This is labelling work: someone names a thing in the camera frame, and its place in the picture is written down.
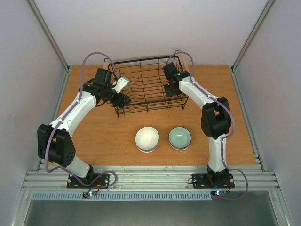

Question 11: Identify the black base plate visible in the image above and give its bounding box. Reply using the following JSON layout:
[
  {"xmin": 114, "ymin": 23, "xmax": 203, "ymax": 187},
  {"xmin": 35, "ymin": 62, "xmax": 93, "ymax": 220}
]
[
  {"xmin": 66, "ymin": 173, "xmax": 110, "ymax": 189},
  {"xmin": 191, "ymin": 173, "xmax": 235, "ymax": 189}
]

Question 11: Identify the small circuit board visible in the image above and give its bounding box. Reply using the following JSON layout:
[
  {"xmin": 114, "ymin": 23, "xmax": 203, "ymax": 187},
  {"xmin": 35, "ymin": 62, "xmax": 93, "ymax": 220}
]
[
  {"xmin": 82, "ymin": 191, "xmax": 97, "ymax": 198},
  {"xmin": 211, "ymin": 190, "xmax": 228, "ymax": 196}
]

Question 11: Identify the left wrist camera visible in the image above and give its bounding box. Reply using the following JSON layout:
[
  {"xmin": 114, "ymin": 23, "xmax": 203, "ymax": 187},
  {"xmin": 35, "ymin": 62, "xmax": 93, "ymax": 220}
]
[{"xmin": 113, "ymin": 77, "xmax": 130, "ymax": 93}]

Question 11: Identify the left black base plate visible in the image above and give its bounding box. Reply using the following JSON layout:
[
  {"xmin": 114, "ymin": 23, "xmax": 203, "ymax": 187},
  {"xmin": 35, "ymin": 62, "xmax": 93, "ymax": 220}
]
[{"xmin": 66, "ymin": 173, "xmax": 110, "ymax": 189}]

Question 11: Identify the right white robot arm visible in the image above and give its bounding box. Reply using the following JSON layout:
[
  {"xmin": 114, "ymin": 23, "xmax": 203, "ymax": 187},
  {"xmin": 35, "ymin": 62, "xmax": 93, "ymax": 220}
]
[{"xmin": 163, "ymin": 63, "xmax": 232, "ymax": 187}]

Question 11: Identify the aluminium rail frame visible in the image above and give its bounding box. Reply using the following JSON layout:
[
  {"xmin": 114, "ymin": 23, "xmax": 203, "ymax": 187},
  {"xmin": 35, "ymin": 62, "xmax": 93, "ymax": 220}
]
[{"xmin": 21, "ymin": 162, "xmax": 280, "ymax": 191}]

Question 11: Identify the right small circuit board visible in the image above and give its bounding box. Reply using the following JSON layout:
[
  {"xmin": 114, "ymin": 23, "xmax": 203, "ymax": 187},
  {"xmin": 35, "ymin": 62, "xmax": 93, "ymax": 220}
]
[{"xmin": 211, "ymin": 190, "xmax": 228, "ymax": 196}]

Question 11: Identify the left small circuit board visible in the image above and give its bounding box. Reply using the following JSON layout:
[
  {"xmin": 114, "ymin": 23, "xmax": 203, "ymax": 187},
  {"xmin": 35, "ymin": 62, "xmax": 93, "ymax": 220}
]
[{"xmin": 82, "ymin": 191, "xmax": 97, "ymax": 198}]

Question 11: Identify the blue slotted cable duct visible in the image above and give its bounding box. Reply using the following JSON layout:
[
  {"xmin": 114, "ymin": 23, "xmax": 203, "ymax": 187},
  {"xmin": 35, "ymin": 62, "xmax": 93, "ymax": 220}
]
[{"xmin": 32, "ymin": 191, "xmax": 212, "ymax": 201}]

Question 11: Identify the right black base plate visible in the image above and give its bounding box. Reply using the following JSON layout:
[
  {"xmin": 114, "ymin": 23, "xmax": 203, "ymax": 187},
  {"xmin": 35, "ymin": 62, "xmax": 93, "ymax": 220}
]
[{"xmin": 191, "ymin": 173, "xmax": 235, "ymax": 189}]

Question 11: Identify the white ceramic bowl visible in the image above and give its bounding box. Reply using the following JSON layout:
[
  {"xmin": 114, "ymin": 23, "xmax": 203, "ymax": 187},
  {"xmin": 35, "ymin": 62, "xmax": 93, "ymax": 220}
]
[{"xmin": 135, "ymin": 126, "xmax": 159, "ymax": 153}]

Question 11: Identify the black wire dish rack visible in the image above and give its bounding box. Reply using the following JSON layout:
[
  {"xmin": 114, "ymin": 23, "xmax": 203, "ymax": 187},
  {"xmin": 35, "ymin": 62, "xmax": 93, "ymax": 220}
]
[{"xmin": 114, "ymin": 56, "xmax": 188, "ymax": 117}]

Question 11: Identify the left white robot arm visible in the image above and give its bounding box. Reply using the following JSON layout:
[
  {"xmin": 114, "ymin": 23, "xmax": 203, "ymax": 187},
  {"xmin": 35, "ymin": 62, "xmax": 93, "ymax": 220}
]
[{"xmin": 37, "ymin": 68, "xmax": 130, "ymax": 187}]

